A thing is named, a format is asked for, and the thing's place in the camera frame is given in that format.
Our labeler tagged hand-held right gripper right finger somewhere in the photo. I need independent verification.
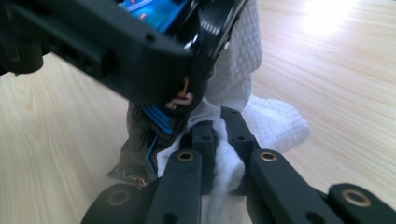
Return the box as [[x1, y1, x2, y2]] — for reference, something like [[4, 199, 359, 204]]
[[220, 105, 262, 197]]

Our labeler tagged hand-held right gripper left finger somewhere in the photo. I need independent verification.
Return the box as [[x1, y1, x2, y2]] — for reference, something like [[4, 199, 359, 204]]
[[179, 119, 218, 197]]

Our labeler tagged white wet wipe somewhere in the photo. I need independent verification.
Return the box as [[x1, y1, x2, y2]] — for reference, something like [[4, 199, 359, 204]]
[[155, 0, 312, 224]]

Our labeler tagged blue and black toy car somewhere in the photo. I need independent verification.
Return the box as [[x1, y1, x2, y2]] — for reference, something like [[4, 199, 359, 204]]
[[106, 0, 250, 189]]

